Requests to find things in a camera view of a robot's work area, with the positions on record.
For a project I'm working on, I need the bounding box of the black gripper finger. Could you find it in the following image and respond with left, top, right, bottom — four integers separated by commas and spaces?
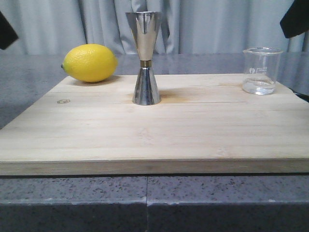
0, 12, 19, 50
280, 0, 309, 39

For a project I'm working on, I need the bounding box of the clear glass measuring beaker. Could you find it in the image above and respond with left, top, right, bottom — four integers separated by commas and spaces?
242, 47, 283, 95

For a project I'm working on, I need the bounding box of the steel double jigger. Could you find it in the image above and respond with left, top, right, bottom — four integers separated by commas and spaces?
126, 12, 162, 106

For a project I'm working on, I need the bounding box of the grey curtain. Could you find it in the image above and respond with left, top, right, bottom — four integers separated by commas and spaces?
0, 0, 309, 55

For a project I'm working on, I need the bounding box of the yellow lemon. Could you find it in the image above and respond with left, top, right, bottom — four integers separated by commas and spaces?
61, 43, 118, 83

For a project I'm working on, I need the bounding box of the wooden cutting board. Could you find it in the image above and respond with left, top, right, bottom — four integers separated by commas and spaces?
0, 74, 309, 175

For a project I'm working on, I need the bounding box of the black board handle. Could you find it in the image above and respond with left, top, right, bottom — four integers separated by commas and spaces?
291, 89, 309, 102

